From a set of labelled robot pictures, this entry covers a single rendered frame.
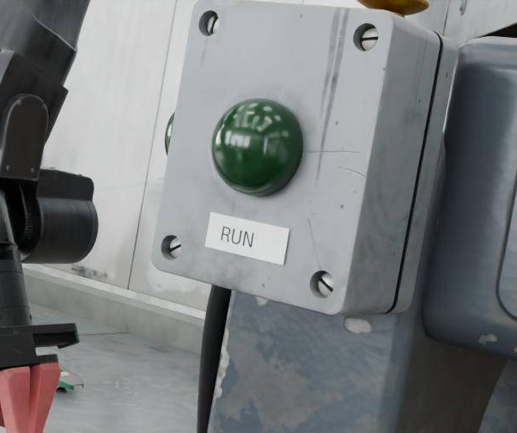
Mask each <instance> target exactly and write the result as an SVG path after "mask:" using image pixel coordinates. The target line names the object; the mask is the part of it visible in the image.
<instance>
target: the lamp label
mask: <svg viewBox="0 0 517 433"><path fill-rule="evenodd" d="M288 235H289V229H286V228H281V227H278V226H273V225H269V224H265V223H257V222H254V221H249V220H245V219H241V218H237V217H233V216H225V215H222V214H217V213H213V212H211V213H210V221H209V227H208V232H207V237H206V242H205V246H206V247H210V248H214V249H218V250H222V251H225V252H229V253H236V254H239V255H243V256H247V257H251V258H255V259H261V260H264V261H268V262H272V263H276V264H279V265H283V261H284V255H285V251H286V246H287V240H288Z"/></svg>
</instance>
